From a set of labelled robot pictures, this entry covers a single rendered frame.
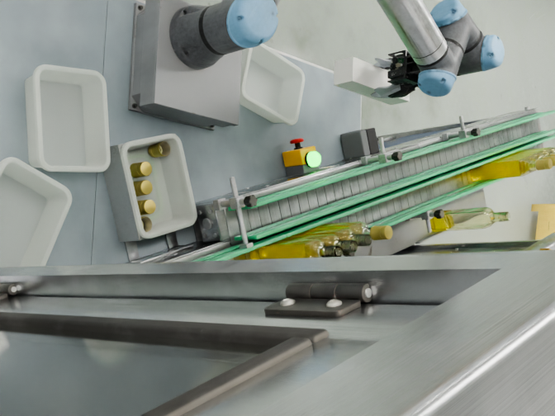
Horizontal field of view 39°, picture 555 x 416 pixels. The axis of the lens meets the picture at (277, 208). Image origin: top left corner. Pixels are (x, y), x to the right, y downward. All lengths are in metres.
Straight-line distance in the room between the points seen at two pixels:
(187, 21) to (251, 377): 1.54
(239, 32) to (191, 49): 0.17
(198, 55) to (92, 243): 0.50
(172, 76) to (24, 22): 0.34
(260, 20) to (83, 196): 0.56
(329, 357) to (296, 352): 0.02
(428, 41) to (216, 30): 0.48
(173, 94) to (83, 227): 0.37
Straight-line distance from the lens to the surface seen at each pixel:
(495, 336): 0.30
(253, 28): 1.75
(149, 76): 1.85
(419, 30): 1.61
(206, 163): 2.02
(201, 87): 1.91
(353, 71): 1.93
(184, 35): 1.85
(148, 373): 0.42
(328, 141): 2.38
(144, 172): 1.82
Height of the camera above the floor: 2.27
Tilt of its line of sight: 44 degrees down
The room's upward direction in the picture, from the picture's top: 85 degrees clockwise
